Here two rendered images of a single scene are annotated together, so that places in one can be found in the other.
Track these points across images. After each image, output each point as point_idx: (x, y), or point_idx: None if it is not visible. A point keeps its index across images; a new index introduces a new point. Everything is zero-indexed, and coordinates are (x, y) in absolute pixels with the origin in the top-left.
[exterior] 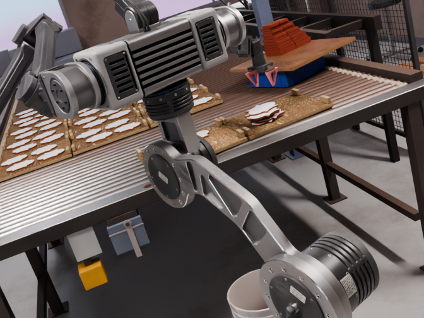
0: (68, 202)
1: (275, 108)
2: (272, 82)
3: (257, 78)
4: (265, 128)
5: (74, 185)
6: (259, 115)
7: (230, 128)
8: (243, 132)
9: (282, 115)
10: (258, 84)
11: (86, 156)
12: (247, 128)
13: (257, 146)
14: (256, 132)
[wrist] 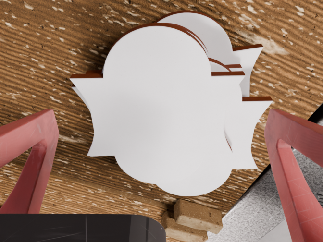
0: None
1: (244, 103)
2: (289, 155)
3: (17, 154)
4: (241, 170)
5: None
6: (199, 169)
7: (65, 175)
8: (207, 237)
9: (244, 45)
10: (49, 115)
11: None
12: (208, 226)
13: (263, 223)
14: (227, 198)
